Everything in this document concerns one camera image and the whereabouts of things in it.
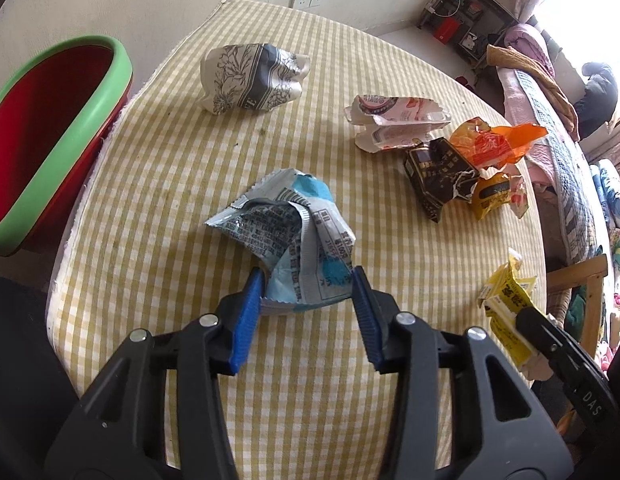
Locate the wooden frame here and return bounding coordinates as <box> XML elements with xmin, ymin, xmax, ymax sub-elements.
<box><xmin>545</xmin><ymin>254</ymin><xmax>610</xmax><ymax>361</ymax></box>

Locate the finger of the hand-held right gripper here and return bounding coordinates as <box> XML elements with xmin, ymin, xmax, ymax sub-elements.
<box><xmin>515</xmin><ymin>305</ymin><xmax>584</xmax><ymax>377</ymax></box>

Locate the pink strawberry milk carton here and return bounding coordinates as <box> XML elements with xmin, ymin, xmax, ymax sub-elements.
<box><xmin>345</xmin><ymin>93</ymin><xmax>453</xmax><ymax>153</ymax></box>

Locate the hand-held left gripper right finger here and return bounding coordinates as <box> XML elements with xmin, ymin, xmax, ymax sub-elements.
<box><xmin>351</xmin><ymin>265</ymin><xmax>574</xmax><ymax>480</ymax></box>

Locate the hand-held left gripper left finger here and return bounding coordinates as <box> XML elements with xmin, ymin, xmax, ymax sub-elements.
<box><xmin>44</xmin><ymin>266</ymin><xmax>267</xmax><ymax>480</ymax></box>

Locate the pink bedsheet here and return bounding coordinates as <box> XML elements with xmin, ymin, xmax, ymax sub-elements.
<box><xmin>495</xmin><ymin>67</ymin><xmax>556</xmax><ymax>196</ymax></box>

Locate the yellow black snack wrapper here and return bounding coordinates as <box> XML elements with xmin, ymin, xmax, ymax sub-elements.
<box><xmin>471</xmin><ymin>170</ymin><xmax>530</xmax><ymax>222</ymax></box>

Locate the pink quilt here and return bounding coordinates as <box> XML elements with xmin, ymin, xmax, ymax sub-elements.
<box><xmin>504</xmin><ymin>22</ymin><xmax>558</xmax><ymax>78</ymax></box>

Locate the grey floral crumpled wrapper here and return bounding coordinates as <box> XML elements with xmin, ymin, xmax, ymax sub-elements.
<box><xmin>200</xmin><ymin>42</ymin><xmax>311</xmax><ymax>117</ymax></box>

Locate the floral bedding pile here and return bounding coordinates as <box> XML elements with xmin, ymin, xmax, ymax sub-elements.
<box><xmin>587</xmin><ymin>159</ymin><xmax>620</xmax><ymax>281</ymax></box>

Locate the dark brown foil wrapper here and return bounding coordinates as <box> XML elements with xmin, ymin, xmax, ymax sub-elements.
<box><xmin>403</xmin><ymin>136</ymin><xmax>482</xmax><ymax>224</ymax></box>

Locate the yellow checkered tablecloth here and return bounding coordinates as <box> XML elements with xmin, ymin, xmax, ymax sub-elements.
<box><xmin>47</xmin><ymin>0</ymin><xmax>548</xmax><ymax>480</ymax></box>

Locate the dark storage shelf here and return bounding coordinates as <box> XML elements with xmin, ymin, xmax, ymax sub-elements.
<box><xmin>416</xmin><ymin>0</ymin><xmax>521</xmax><ymax>70</ymax></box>

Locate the yellow white wrapper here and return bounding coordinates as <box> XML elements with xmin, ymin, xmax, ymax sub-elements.
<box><xmin>476</xmin><ymin>247</ymin><xmax>553</xmax><ymax>382</ymax></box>

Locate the orange plastic wrapper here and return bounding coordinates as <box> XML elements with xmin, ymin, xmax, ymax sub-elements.
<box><xmin>449</xmin><ymin>116</ymin><xmax>549</xmax><ymax>171</ymax></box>

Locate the dark cloth bundle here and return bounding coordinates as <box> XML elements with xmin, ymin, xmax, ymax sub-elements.
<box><xmin>574</xmin><ymin>61</ymin><xmax>619</xmax><ymax>140</ymax></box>

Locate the blue grey wrapper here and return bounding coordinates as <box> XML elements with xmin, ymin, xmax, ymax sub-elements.
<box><xmin>205</xmin><ymin>167</ymin><xmax>357</xmax><ymax>317</ymax></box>

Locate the red box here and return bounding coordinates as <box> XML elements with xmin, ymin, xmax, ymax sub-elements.
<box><xmin>434</xmin><ymin>16</ymin><xmax>461</xmax><ymax>44</ymax></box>

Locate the red basin with green rim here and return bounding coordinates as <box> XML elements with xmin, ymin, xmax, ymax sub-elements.
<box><xmin>0</xmin><ymin>35</ymin><xmax>135</xmax><ymax>257</ymax></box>

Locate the orange towel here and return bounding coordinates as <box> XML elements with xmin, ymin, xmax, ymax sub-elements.
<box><xmin>486</xmin><ymin>44</ymin><xmax>582</xmax><ymax>142</ymax></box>

